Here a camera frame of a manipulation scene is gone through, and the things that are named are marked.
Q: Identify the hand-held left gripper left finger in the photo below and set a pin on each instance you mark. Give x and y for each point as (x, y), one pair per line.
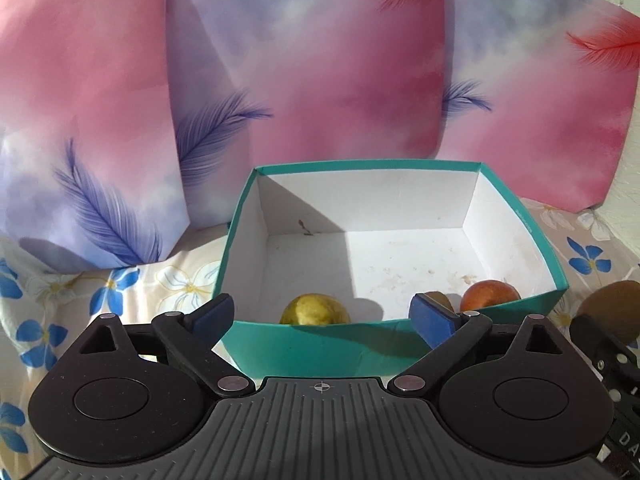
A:
(215, 316)

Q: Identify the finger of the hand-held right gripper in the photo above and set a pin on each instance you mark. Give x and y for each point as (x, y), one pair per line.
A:
(590, 335)

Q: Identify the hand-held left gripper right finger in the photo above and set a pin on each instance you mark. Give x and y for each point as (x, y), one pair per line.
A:
(432, 321)

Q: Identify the brown kiwi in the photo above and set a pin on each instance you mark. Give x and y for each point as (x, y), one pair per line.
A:
(612, 310)
(441, 301)

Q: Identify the teal cardboard box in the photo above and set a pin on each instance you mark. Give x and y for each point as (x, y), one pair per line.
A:
(375, 260)

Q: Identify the floral printed cloth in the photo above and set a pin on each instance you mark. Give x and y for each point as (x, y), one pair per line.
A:
(165, 280)

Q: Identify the yellow-green pear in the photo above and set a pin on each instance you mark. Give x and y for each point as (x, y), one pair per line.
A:
(314, 310)

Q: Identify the feather print tote bag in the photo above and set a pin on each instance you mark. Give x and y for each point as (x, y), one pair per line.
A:
(540, 110)
(75, 85)

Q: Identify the pink feather-print backdrop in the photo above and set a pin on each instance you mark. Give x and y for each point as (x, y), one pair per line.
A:
(310, 60)

